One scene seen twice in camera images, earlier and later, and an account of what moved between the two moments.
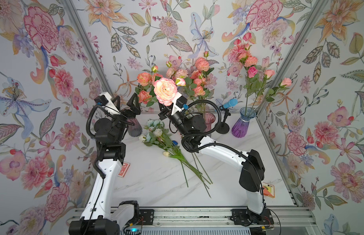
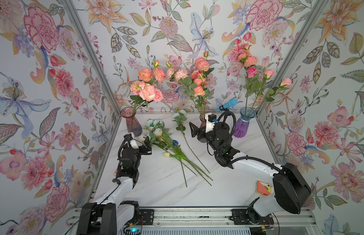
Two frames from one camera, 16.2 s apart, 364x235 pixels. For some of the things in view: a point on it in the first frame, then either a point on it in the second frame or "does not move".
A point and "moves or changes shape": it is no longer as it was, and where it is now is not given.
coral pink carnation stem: (202, 65) does not move
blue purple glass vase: (240, 128) does not move
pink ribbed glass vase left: (134, 130) does not move
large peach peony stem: (146, 95) → (158, 95)
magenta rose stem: (253, 85) does not move
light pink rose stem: (268, 74) does not move
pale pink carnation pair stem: (165, 89) → (142, 92)
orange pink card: (269, 190) does not move
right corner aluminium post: (292, 56) does not move
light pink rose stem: (285, 82) does not move
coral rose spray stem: (146, 82) moves or changes shape
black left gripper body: (120, 123) → (137, 154)
